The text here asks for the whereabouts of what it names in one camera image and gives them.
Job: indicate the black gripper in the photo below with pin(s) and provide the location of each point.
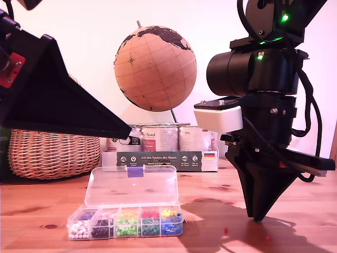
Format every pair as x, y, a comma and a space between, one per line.
268, 118

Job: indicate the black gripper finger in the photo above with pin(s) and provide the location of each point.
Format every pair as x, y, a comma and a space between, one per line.
52, 100

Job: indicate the heap of yellow pins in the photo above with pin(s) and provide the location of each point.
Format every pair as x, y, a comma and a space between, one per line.
168, 213

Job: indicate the heap of blue pins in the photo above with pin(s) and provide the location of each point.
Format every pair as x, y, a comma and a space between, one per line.
169, 228

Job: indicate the heap of red pins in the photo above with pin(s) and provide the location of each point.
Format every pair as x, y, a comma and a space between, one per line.
150, 214

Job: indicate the heap of dark green pins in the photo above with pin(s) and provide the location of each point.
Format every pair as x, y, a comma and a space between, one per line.
150, 230

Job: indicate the heap of purple pins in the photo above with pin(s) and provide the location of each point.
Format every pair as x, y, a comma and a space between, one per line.
87, 216

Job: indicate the heap of pink pins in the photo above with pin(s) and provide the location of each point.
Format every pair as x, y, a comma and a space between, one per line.
108, 215

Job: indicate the heap of orange pins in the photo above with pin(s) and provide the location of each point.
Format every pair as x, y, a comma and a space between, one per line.
129, 214

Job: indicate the heap of white pins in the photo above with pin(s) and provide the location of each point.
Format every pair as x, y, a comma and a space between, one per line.
78, 232

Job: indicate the heap of light green pins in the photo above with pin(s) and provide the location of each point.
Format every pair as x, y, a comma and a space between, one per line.
127, 232

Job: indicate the heap of black pins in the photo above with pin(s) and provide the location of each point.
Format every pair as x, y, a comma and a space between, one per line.
101, 232

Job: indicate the dark green bag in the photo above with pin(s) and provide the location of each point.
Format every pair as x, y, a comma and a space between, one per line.
3, 158

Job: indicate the cardboard tray with dark label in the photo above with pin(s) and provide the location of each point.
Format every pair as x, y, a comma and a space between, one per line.
158, 160

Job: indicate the cork globe on metal stand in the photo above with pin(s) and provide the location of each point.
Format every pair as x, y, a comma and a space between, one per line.
155, 71

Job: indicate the clear plastic pin organizer box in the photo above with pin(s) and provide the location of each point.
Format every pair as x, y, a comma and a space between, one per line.
131, 184

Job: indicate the arm's pale camera box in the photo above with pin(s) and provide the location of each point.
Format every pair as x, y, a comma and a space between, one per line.
218, 121
33, 4

